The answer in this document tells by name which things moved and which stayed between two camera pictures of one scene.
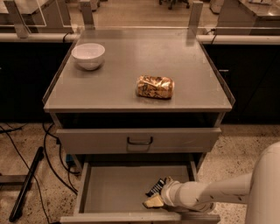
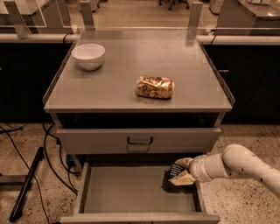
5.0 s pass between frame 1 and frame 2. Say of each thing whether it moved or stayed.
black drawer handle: stayed
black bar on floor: stayed
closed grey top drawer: stayed
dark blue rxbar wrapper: moved
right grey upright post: stayed
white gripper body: moved
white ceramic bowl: stayed
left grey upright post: stayed
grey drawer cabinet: stayed
